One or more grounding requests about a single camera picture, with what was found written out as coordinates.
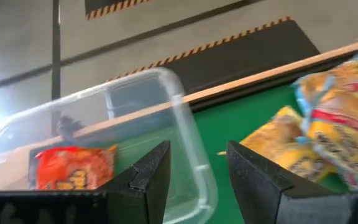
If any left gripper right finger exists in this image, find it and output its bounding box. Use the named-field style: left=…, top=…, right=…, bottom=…
left=227, top=141, right=295, bottom=224

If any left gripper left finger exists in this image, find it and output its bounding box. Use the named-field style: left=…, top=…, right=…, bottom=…
left=96, top=139, right=172, bottom=224

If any yellow chicken ramen packet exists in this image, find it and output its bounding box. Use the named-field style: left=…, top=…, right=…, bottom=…
left=218, top=105, right=338, bottom=184

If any red spicy chicken noodle packet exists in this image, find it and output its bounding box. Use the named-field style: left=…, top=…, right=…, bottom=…
left=34, top=144, right=118, bottom=191

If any clear plastic container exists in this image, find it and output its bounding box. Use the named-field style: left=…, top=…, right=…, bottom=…
left=0, top=67, right=219, bottom=224

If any black hazard-striped floor mat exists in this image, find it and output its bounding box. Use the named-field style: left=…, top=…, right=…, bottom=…
left=106, top=16, right=321, bottom=94
left=84, top=0, right=152, bottom=21

